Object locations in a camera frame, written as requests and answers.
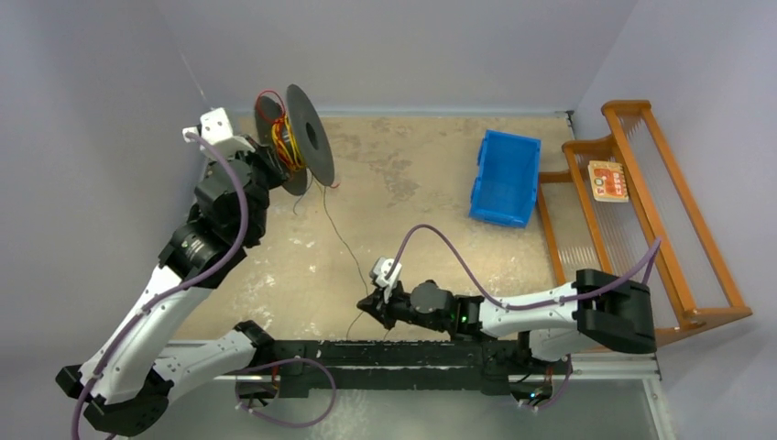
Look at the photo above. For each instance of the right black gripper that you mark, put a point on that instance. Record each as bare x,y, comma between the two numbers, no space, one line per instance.
382,311

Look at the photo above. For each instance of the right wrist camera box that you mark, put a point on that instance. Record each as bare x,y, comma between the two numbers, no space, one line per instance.
385,276

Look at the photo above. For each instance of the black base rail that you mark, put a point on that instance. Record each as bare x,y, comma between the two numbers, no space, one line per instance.
491,368

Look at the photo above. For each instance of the orange wooden rack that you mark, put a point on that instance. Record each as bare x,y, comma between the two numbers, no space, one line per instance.
693,290

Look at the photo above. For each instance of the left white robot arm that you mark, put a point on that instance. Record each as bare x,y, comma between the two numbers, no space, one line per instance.
126,386

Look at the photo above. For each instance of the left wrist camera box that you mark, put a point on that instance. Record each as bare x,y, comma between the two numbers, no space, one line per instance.
216,128

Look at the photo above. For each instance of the orange patterned card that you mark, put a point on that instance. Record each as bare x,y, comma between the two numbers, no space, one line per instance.
608,181

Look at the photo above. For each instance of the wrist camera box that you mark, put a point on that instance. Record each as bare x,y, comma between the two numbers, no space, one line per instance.
385,276
216,128

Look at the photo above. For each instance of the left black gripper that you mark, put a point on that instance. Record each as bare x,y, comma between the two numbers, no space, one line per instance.
264,157

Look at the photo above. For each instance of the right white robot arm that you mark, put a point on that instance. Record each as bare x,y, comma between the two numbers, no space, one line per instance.
595,309

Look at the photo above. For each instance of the black cable spool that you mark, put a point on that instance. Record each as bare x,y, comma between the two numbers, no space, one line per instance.
289,126

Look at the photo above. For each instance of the blue plastic bin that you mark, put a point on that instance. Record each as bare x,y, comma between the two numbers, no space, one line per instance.
505,189

